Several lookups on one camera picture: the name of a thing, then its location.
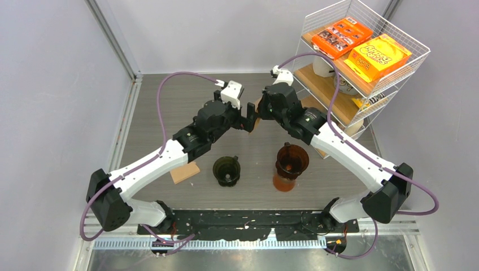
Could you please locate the orange glass carafe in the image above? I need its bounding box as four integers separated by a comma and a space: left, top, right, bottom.
273, 173, 296, 192

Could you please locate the yellow black snack packet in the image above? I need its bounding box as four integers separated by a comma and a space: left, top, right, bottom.
351, 93, 387, 111

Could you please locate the yellow snack box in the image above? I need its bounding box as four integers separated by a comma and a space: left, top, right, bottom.
344, 34, 412, 83

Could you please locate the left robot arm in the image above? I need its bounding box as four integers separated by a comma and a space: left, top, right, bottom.
86, 90, 258, 234

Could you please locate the white wire shelf rack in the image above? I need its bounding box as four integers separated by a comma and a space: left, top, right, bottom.
286, 1, 430, 139

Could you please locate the amber brown coffee dripper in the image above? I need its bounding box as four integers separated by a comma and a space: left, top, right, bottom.
275, 142, 310, 180

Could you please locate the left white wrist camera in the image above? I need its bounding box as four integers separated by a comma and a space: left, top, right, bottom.
215, 80, 244, 110

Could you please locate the dark green coffee dripper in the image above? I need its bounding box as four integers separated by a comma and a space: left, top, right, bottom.
212, 156, 241, 187

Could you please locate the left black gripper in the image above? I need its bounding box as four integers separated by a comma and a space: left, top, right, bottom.
210, 91, 258, 144

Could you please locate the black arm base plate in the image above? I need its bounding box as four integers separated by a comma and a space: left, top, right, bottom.
150, 209, 359, 241

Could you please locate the white ceramic mug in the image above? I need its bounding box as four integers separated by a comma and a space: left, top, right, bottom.
312, 56, 336, 78

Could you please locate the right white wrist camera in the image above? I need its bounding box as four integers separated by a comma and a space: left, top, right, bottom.
270, 65, 294, 86

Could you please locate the brown paper coffee filter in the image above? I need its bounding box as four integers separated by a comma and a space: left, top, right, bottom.
250, 97, 262, 134

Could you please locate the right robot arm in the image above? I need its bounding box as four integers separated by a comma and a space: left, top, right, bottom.
258, 82, 413, 232

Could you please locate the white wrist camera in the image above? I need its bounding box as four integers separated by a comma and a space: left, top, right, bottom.
270, 65, 294, 86
215, 80, 244, 110

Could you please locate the aluminium frame rail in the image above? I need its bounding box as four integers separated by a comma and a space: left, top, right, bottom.
79, 213, 420, 251

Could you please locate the orange snack box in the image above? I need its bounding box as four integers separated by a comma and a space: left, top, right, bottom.
311, 16, 373, 60

